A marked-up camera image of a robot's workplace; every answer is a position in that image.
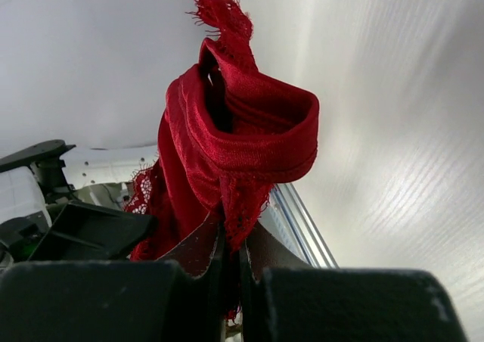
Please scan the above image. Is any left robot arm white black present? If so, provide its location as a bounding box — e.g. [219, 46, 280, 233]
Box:
[1, 139, 156, 269]

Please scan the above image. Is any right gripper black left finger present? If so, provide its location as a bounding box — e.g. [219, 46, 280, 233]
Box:
[1, 217, 225, 341]

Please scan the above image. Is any aluminium frame rail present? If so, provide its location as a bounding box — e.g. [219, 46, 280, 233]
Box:
[268, 184, 339, 269]

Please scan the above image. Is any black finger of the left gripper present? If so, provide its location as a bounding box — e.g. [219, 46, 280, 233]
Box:
[29, 201, 157, 261]

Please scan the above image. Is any red lace bra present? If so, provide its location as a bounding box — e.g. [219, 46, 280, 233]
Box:
[123, 0, 321, 320]

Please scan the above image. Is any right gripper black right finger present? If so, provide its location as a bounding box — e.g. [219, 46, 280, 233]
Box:
[239, 225, 467, 341]

